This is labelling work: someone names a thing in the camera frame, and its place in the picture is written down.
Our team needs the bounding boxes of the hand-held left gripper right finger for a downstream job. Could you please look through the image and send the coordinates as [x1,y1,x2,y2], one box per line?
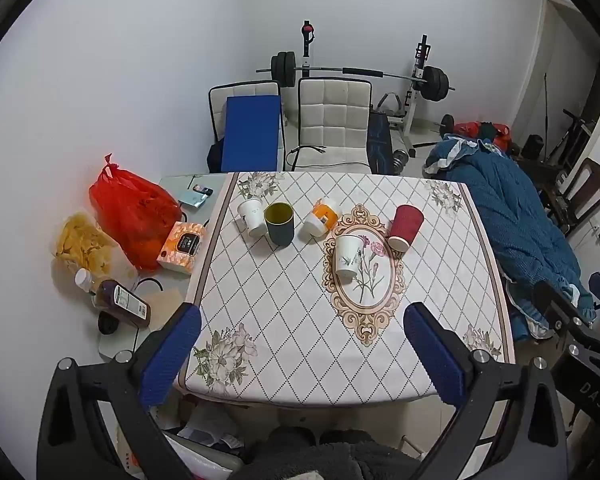
[403,302,569,480]

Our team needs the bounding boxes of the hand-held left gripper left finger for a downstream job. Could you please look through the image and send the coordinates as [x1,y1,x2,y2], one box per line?
[39,304,203,480]

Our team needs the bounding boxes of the red ribbed paper cup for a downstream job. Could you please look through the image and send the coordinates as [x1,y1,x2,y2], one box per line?
[387,204,425,253]

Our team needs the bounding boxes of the white cup with small print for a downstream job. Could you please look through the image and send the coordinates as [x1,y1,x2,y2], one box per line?
[334,234,365,279]

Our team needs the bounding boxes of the white paper cup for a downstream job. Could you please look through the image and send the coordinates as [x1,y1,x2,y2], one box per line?
[237,198,267,239]

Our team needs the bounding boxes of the dark green cup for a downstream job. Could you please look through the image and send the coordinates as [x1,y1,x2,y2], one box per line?
[263,202,295,247]

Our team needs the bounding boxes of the orange and white cup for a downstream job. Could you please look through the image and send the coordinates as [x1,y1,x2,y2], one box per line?
[301,198,342,238]

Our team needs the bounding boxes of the dark sauce bottle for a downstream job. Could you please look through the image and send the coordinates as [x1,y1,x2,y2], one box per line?
[90,279,152,330]

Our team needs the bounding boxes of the blue quilted coat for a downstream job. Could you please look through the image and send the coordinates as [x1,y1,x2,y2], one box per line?
[422,134,597,342]

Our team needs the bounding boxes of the brown wooden chair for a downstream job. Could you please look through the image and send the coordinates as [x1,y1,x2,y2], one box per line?
[544,157,600,237]

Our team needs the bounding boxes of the orange tissue box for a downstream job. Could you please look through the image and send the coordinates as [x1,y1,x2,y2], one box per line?
[156,221,207,275]

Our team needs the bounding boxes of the small white capped bottle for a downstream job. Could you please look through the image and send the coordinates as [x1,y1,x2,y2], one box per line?
[74,268,99,294]

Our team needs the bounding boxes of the floral printed tablecloth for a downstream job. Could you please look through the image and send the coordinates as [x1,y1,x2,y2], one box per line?
[172,171,517,407]

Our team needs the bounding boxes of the clear bag of yellow chips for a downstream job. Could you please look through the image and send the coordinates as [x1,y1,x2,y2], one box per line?
[55,212,119,276]

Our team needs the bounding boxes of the person's dark fleece clothing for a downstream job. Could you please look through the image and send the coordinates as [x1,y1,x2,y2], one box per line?
[249,427,423,480]

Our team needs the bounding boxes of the red plastic bag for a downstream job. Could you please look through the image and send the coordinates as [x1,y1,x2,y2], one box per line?
[89,153,184,272]

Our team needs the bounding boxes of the black exercise equipment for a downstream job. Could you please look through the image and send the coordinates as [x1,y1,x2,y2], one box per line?
[522,109,597,165]

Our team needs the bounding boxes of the teal booklet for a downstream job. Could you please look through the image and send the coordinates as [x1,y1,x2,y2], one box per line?
[177,188,211,210]

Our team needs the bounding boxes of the glass side table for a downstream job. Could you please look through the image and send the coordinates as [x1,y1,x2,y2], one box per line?
[97,174,232,362]

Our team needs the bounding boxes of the dark blue bag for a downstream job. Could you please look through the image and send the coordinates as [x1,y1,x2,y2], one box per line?
[365,111,395,175]

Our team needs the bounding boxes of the blue cushion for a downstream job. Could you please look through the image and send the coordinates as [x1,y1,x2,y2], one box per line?
[219,95,282,174]

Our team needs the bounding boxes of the barbell with black plates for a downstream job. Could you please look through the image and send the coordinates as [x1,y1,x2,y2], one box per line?
[255,51,456,102]

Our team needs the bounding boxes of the white padded chair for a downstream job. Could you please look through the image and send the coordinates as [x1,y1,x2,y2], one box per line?
[294,77,374,174]
[208,80,287,174]

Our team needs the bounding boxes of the white weight rack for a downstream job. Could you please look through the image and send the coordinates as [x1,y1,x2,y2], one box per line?
[299,19,432,149]

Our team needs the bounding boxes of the black cable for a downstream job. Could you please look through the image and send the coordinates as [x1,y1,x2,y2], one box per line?
[285,144,332,172]

